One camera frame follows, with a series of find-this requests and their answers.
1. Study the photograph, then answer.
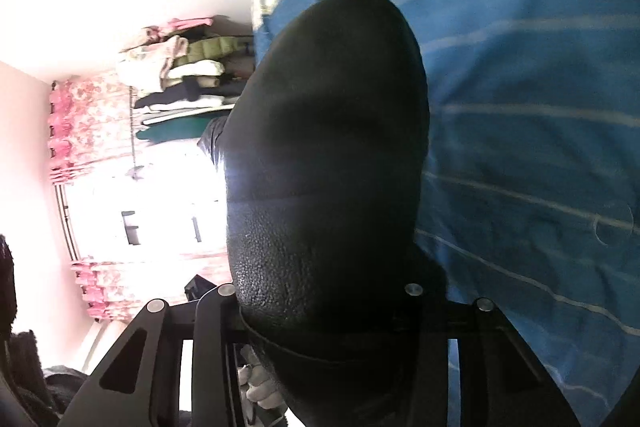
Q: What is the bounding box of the white gloved hand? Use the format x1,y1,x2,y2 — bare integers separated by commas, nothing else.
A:
238,345,288,426

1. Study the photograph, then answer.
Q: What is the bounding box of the black leather jacket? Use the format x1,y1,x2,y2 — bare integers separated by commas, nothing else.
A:
217,0,446,426

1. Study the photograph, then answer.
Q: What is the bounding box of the blue striped plaid bedsheet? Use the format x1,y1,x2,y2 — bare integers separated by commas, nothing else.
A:
244,0,640,427

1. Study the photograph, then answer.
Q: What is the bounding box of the clothes rack with garments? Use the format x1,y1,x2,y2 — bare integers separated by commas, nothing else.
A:
116,16,255,142

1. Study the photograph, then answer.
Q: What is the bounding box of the pink floral curtain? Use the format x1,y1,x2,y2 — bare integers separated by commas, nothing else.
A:
49,76,233,322

